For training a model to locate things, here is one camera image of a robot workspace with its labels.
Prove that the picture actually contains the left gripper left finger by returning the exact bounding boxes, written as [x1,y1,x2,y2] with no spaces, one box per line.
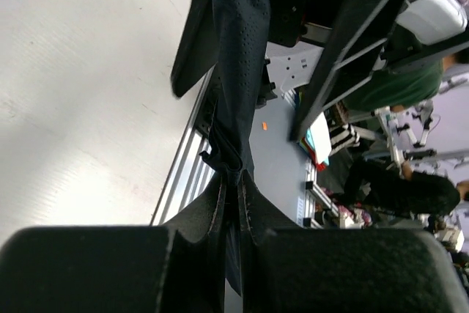
[1,175,226,312]

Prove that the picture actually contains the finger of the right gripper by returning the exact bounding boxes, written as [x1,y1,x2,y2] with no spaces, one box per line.
[171,0,218,97]
[289,0,405,141]

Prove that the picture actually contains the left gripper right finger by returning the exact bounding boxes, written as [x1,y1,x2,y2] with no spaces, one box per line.
[237,173,468,312]

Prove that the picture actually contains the dark navy paper napkin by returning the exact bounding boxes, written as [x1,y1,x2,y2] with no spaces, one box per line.
[199,0,272,298]

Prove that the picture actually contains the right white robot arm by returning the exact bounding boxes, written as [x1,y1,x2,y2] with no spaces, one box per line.
[171,0,407,142]

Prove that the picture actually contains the person in green shirt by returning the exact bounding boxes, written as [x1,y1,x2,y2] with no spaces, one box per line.
[343,49,468,112]

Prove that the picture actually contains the person in black clothes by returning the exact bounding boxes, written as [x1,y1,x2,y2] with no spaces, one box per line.
[335,158,465,216]

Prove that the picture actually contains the aluminium mounting rail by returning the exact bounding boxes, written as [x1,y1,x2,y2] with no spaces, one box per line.
[149,67,215,226]

